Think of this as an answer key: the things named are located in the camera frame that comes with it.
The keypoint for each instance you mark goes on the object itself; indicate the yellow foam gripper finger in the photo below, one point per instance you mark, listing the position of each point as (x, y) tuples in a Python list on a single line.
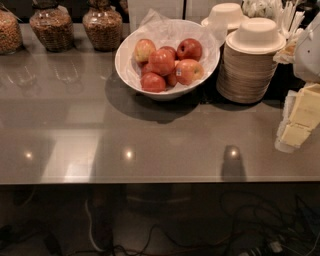
[(301, 115)]

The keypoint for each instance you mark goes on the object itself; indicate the red yellow apple with sticker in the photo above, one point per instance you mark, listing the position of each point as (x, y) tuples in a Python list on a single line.
[(188, 71)]

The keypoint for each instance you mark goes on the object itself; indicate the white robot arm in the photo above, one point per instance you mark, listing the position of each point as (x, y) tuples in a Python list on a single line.
[(306, 64)]

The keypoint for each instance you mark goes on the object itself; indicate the white paper bowl rear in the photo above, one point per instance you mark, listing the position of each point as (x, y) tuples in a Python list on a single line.
[(228, 13)]

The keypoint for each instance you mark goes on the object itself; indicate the red apple back right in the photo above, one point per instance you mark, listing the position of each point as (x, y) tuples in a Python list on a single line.
[(189, 49)]

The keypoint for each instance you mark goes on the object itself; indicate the red apple centre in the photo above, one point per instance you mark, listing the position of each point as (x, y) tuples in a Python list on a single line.
[(162, 62)]

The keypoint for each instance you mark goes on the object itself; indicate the red apple front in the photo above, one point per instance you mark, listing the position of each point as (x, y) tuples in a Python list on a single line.
[(152, 82)]

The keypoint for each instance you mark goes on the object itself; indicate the large white ceramic bowl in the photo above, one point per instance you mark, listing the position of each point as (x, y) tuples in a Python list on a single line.
[(128, 71)]

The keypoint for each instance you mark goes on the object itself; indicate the pale red apple back left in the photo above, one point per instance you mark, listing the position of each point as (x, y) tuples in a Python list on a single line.
[(142, 50)]

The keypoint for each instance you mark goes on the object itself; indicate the stack of brown paper plates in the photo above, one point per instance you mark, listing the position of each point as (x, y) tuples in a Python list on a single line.
[(246, 72)]

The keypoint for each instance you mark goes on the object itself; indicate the glass jar of granola right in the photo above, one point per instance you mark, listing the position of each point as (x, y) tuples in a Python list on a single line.
[(103, 25)]

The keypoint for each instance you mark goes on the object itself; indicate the glass jar of granola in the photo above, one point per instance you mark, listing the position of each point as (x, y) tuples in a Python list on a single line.
[(103, 25), (52, 25)]

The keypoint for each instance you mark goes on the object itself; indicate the glass jar of granola middle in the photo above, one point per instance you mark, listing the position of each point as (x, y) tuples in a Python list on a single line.
[(52, 25)]

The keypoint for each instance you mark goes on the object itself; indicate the glass jar of cereal left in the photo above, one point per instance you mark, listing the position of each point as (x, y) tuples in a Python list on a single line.
[(10, 33)]

